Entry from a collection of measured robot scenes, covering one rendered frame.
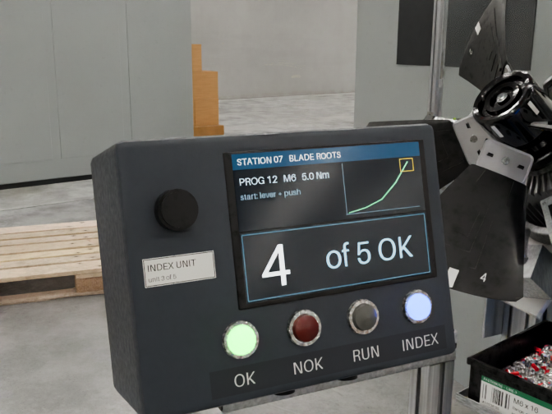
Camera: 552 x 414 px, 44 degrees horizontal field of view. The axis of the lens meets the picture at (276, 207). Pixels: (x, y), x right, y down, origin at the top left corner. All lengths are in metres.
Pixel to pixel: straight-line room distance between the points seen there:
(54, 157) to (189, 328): 6.11
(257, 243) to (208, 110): 9.00
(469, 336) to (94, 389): 1.44
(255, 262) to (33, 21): 6.01
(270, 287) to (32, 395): 2.38
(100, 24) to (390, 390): 4.76
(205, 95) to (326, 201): 8.95
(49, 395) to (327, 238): 2.37
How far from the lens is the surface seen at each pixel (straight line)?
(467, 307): 2.63
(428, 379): 0.68
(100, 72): 6.64
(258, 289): 0.49
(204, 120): 9.46
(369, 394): 2.73
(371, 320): 0.53
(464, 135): 1.36
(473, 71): 1.57
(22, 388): 2.90
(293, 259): 0.50
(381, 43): 4.19
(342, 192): 0.52
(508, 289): 1.15
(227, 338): 0.48
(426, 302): 0.55
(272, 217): 0.49
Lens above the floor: 1.32
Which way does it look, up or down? 14 degrees down
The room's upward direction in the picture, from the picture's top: straight up
